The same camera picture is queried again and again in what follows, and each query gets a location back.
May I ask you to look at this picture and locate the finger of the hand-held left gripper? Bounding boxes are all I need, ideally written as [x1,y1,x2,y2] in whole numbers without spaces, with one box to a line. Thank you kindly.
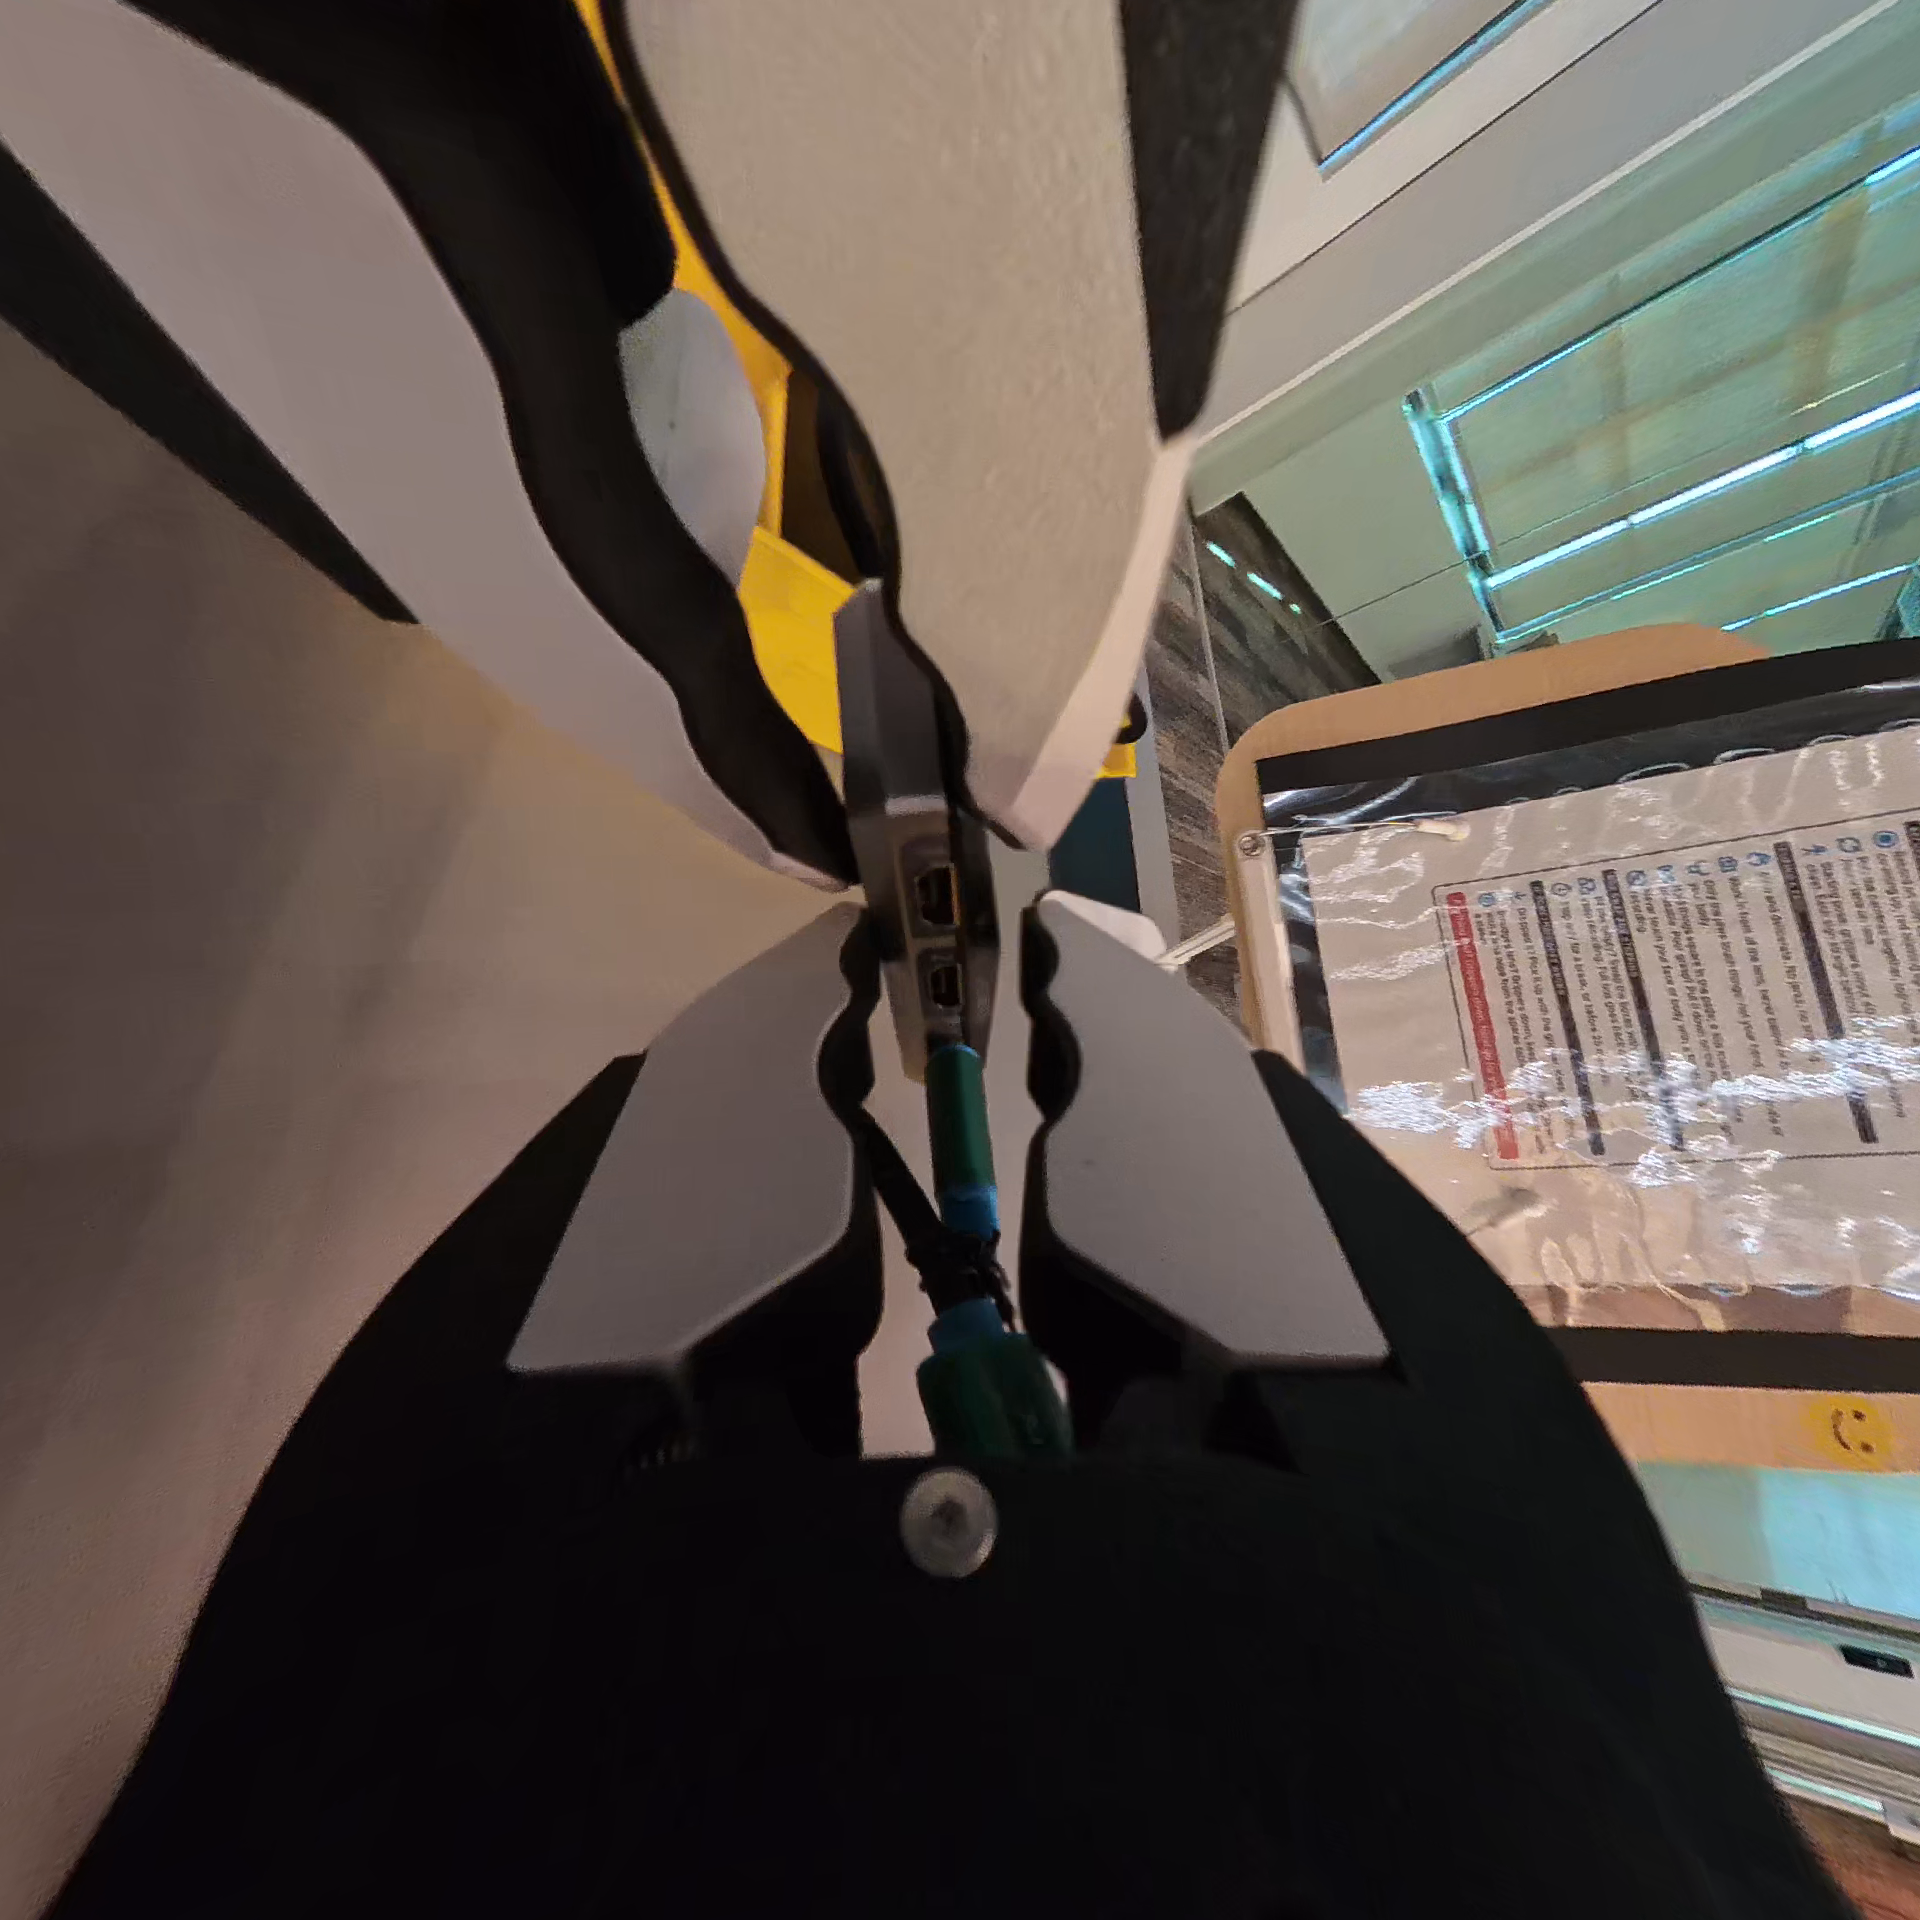
[0,0,865,888]
[600,0,1194,853]

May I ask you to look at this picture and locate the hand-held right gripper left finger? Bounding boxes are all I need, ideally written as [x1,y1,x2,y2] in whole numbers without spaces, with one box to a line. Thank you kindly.
[505,903,885,1378]

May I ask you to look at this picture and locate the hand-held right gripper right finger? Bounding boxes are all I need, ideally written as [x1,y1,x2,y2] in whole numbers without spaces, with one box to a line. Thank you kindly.
[1020,886,1394,1374]

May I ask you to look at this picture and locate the braided black hdmi cable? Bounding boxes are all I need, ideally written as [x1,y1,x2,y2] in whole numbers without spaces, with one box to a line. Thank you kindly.
[857,1042,1076,1460]

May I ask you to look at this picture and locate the black hdmi hub adapter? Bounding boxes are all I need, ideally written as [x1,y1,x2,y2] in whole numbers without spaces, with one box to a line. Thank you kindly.
[832,575,1004,1082]

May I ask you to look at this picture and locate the white metal document stand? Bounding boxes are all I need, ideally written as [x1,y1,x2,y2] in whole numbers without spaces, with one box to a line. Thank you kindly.
[1040,824,1328,1082]

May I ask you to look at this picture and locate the instruction sheet in plastic sleeve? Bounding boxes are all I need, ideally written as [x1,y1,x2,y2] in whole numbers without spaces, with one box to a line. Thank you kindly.
[1257,717,1920,1299]

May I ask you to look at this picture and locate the wooden display board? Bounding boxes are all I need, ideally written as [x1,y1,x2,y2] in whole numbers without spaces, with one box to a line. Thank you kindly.
[1217,622,1920,1479]

